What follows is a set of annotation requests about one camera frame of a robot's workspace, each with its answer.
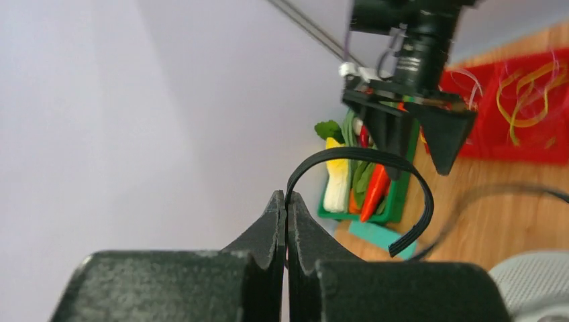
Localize small orange toy carrot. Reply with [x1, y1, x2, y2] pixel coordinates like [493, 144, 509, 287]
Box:
[348, 189, 361, 215]

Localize black ribbon cable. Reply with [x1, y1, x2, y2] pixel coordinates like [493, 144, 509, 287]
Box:
[284, 147, 569, 262]

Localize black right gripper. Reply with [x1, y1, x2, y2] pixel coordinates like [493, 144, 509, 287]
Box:
[342, 75, 477, 180]

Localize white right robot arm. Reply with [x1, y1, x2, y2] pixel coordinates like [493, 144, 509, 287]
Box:
[342, 1, 478, 176]

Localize teal rectangular box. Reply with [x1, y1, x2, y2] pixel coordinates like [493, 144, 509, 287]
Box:
[348, 221, 418, 261]

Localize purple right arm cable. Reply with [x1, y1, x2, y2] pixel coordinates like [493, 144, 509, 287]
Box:
[342, 24, 354, 63]

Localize green toy leafy sprig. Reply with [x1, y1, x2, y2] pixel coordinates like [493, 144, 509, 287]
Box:
[314, 120, 345, 144]

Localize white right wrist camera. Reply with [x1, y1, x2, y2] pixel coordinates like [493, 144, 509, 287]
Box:
[339, 62, 392, 83]

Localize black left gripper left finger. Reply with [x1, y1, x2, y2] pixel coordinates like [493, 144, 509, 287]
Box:
[51, 191, 285, 321]

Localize red toy chili pepper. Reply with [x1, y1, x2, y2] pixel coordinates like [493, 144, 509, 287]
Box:
[358, 125, 370, 148]

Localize toy napa cabbage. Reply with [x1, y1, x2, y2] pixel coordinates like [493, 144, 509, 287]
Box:
[323, 159, 351, 213]

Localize red plastic cable bin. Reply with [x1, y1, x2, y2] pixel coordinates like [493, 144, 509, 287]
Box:
[440, 48, 568, 164]

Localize green toy long beans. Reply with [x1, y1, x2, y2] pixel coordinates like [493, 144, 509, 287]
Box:
[341, 109, 362, 147]

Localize yellow thin wires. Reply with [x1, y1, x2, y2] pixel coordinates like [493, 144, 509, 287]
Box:
[495, 60, 569, 148]

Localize green plastic vegetable tray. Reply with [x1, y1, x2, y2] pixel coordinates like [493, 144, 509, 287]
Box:
[317, 124, 419, 225]

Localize white perforated cable spool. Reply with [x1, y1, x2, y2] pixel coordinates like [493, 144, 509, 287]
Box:
[488, 250, 568, 321]

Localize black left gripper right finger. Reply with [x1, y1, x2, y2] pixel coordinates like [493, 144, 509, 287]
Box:
[287, 193, 510, 321]

